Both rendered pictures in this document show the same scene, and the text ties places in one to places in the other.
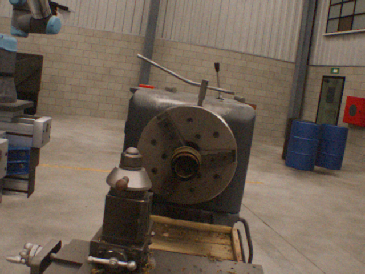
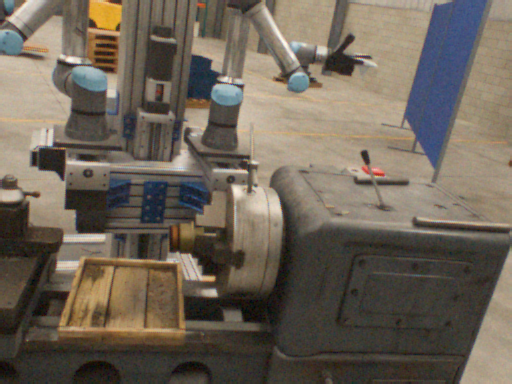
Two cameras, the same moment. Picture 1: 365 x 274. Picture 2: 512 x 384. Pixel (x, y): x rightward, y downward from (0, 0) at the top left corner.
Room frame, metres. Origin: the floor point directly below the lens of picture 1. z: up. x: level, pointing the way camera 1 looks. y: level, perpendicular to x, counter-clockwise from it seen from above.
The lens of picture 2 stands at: (0.94, -1.25, 1.69)
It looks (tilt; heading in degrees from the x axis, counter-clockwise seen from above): 19 degrees down; 72
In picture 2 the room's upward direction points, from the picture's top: 11 degrees clockwise
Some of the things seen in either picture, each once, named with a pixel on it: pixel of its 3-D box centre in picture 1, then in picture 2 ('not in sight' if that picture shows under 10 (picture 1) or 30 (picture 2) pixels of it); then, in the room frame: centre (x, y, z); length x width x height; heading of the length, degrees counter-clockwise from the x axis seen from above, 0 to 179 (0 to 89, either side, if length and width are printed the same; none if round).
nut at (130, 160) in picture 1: (131, 157); (9, 180); (0.67, 0.08, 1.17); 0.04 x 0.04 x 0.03
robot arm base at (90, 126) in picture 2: not in sight; (87, 121); (0.81, 0.60, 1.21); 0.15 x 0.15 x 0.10
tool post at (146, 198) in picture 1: (128, 210); (10, 215); (0.67, 0.07, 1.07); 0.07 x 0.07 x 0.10; 87
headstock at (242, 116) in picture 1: (187, 141); (368, 254); (1.67, -0.03, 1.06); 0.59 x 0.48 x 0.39; 177
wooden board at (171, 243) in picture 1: (171, 244); (128, 296); (0.98, -0.02, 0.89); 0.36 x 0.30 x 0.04; 87
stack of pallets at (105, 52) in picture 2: not in sight; (110, 51); (0.50, 9.69, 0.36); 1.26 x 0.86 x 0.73; 27
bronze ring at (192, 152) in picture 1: (185, 163); (186, 238); (1.12, -0.02, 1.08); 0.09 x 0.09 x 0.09; 89
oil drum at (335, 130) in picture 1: (331, 146); not in sight; (8.05, -3.17, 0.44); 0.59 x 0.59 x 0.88
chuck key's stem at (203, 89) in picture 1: (201, 97); (250, 182); (1.27, -0.05, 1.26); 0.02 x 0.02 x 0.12; 82
